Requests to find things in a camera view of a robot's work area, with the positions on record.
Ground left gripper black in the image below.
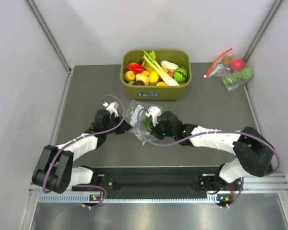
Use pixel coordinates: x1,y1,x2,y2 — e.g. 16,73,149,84
104,113,132,135

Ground blue zip clear bag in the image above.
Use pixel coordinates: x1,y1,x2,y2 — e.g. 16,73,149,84
125,100,163,144

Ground white fake radish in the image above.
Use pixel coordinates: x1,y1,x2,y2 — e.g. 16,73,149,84
160,60,179,72

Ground fake celery stalk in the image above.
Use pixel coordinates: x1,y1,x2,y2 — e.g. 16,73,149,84
143,50,179,86

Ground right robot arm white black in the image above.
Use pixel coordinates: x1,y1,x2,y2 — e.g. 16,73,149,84
145,107,276,190

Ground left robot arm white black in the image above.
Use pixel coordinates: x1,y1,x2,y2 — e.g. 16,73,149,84
32,109,132,194

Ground yellow fake orange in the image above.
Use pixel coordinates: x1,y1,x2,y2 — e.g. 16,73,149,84
156,81,167,86

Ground dark purple fake fruit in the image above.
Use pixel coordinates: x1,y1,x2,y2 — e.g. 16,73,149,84
132,80,145,86

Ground yellow fake apple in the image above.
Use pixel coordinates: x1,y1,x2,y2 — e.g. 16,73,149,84
124,70,135,82

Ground beige fake pear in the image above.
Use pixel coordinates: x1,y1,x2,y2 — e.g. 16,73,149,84
136,73,149,86

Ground yellow fake lemon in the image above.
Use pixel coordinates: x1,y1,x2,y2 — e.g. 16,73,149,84
148,71,159,85

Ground green fake watermelon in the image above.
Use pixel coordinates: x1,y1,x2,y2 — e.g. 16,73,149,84
173,67,188,83

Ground red fake pepper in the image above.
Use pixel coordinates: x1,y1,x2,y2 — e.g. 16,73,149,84
127,62,144,74

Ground red zip clear bag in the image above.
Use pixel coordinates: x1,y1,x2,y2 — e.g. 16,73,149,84
204,48,251,91

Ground green fake grapes in bag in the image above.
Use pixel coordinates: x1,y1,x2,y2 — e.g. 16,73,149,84
223,71,242,86

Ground red fake apple in bag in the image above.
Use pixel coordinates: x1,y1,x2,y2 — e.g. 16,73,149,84
230,58,245,71

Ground green bumpy fake fruit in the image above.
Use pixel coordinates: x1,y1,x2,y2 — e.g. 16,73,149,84
241,67,254,81

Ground blue tub label sticker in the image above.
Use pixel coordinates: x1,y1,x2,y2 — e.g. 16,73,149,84
137,92,159,97

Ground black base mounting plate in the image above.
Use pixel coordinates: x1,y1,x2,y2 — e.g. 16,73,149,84
71,165,245,192

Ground olive green plastic tub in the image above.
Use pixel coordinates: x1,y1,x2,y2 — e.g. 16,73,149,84
120,50,192,100

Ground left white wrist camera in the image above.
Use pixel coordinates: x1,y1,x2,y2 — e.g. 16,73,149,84
103,102,119,117

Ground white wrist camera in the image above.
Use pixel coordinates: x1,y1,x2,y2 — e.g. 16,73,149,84
103,102,119,117
145,106,162,127

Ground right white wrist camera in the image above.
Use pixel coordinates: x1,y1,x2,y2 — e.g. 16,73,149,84
145,106,162,127

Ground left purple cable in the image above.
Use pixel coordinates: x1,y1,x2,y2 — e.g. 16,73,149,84
42,94,126,209

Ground grey slotted cable duct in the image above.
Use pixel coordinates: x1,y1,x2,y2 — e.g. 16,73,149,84
38,192,229,204

